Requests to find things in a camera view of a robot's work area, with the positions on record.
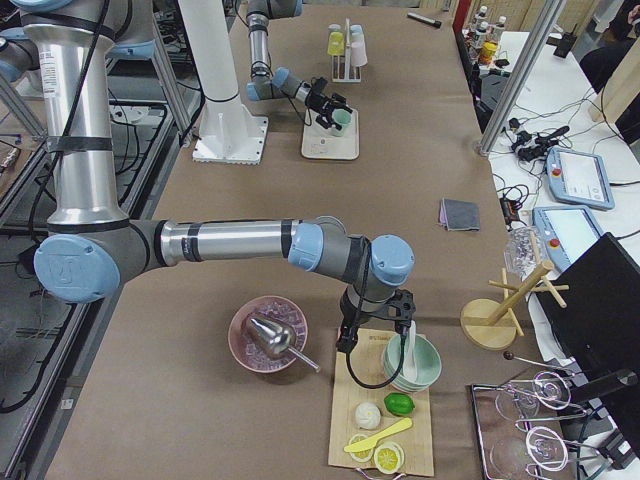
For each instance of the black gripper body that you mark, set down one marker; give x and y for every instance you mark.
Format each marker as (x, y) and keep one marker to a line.
(318, 101)
(378, 314)

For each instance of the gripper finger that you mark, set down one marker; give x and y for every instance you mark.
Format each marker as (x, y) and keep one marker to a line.
(345, 344)
(339, 102)
(324, 121)

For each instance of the green cup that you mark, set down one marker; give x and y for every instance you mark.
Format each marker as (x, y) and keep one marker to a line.
(341, 120)

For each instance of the cream rabbit tray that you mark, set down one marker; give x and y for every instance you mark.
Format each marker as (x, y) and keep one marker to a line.
(319, 143)

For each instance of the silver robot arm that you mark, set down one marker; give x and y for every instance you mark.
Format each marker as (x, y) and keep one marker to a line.
(94, 247)
(267, 83)

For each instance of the white cup rack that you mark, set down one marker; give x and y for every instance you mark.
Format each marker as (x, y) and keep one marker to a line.
(341, 69)

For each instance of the pink cup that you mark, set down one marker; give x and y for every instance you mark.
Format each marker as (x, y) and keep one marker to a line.
(358, 55)

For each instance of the yellow cup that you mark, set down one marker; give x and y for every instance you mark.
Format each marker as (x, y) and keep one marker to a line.
(336, 44)

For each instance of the wooden cutting board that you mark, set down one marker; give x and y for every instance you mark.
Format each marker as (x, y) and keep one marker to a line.
(347, 395)

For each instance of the metal scoop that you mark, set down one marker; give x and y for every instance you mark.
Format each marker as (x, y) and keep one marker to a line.
(276, 339)

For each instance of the white ceramic spoon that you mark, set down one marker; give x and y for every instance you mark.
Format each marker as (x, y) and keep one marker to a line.
(409, 369)

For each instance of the white steamed bun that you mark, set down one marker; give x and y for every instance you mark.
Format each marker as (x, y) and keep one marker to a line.
(367, 416)

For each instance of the green lime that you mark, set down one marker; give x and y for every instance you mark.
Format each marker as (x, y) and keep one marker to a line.
(399, 404)

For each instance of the pink bowl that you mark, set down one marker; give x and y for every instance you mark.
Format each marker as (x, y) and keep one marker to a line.
(243, 347)

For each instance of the yellow plastic knife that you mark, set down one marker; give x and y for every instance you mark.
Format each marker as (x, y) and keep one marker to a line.
(371, 441)

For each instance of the lemon slice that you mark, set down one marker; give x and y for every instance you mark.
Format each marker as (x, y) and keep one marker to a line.
(362, 456)

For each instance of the metal tube black cap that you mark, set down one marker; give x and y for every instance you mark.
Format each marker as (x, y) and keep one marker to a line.
(424, 20)

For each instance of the lemon half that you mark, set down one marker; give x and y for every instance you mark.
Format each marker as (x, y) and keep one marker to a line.
(389, 458)

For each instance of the wooden mug tree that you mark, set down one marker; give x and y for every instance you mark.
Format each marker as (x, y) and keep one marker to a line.
(493, 325)

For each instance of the grey folded cloth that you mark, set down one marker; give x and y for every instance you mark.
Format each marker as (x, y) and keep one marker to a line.
(457, 215)

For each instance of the clear plastic bag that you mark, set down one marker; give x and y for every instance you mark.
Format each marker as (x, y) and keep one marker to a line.
(522, 253)

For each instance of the lower teach pendant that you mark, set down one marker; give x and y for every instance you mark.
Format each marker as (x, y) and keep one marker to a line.
(567, 232)

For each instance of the teach pendant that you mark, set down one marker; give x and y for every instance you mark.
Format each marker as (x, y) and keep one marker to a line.
(567, 232)
(579, 178)

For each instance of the black monitor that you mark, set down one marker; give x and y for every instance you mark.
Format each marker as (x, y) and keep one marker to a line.
(599, 325)

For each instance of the upper teach pendant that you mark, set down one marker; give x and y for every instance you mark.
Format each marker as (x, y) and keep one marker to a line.
(579, 178)

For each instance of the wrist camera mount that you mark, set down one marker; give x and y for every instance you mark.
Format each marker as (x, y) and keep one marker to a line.
(399, 309)
(318, 85)

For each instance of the white pedestal column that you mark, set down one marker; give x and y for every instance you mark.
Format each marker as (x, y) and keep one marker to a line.
(227, 132)

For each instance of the black wire glass rack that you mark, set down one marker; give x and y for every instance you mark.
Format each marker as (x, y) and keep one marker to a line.
(518, 424)

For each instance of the aluminium frame post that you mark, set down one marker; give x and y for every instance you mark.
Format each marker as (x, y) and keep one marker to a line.
(528, 56)

